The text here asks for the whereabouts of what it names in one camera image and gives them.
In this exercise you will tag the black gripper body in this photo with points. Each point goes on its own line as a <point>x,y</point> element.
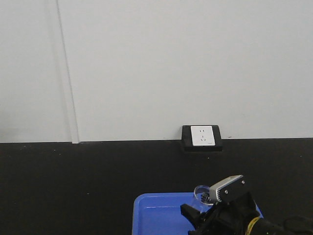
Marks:
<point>237,217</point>

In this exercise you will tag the white wall power socket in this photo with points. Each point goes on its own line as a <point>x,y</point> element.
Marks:
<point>202,136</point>

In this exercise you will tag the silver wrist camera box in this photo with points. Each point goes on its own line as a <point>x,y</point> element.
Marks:
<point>228,189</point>

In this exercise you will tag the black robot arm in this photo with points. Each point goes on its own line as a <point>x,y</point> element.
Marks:
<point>295,225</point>

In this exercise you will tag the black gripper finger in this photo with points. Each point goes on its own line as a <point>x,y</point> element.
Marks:
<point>191,214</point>
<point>205,197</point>

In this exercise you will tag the black socket housing box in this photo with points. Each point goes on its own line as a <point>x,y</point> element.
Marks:
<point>187,141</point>

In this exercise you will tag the clear glass beaker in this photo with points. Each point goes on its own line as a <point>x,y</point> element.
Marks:
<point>198,190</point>

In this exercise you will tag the blue plastic tray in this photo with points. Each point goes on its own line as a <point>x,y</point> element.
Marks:
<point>159,213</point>

